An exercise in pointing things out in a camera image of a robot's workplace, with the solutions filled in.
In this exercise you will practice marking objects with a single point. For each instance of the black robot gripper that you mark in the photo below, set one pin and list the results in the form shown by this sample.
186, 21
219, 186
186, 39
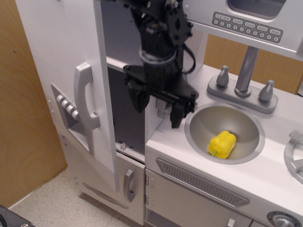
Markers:
164, 80

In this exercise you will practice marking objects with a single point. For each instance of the silver fridge door handle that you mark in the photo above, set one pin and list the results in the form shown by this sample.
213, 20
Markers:
90, 121

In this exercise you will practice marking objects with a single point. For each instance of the white fridge door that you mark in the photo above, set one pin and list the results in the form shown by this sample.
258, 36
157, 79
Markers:
63, 34

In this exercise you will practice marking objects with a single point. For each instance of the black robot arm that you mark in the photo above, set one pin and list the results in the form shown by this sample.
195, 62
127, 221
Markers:
163, 29

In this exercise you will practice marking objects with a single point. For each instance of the white magnetic door catch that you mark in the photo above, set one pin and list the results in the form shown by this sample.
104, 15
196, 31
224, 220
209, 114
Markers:
123, 147

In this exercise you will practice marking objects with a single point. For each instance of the silver round sink bowl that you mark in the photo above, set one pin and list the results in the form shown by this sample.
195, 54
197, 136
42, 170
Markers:
209, 120

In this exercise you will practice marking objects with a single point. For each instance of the yellow toy bell pepper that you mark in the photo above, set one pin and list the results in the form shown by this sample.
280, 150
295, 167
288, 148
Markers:
221, 145

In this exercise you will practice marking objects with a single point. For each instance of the silver ice water dispenser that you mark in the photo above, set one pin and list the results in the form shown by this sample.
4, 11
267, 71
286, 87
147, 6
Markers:
72, 121

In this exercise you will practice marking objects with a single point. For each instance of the white toy kitchen cabinet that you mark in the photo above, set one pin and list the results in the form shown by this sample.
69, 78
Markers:
265, 180

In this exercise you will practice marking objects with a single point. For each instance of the silver toy faucet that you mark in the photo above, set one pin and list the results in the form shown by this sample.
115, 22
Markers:
240, 91

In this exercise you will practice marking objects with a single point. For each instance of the white lower freezer door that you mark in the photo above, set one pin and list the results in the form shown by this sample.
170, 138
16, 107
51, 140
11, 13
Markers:
103, 179

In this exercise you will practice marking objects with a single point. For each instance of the silver vent grille panel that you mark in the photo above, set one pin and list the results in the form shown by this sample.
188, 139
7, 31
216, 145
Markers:
202, 184

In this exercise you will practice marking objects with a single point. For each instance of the brown cardboard backing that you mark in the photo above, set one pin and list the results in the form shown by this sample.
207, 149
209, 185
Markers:
286, 72

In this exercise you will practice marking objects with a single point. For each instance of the brown wooden board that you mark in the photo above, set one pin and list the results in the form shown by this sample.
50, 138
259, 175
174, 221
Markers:
30, 151

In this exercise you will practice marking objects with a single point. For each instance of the toy microwave with keypad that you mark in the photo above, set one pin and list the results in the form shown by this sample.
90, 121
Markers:
272, 25

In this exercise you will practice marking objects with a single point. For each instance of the silver stove burner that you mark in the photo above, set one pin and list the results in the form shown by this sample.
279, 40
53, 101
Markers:
293, 155

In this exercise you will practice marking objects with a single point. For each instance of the silver oven knob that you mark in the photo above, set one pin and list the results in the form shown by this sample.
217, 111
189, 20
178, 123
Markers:
282, 219

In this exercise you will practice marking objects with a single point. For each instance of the black case corner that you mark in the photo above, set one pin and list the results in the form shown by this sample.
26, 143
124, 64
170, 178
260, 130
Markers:
11, 219

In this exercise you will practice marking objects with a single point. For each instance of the grey toy wall phone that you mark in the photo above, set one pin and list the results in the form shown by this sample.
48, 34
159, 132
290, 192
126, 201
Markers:
164, 108

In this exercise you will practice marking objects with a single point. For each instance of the silver lower door handle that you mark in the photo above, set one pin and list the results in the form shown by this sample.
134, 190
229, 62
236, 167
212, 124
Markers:
128, 193

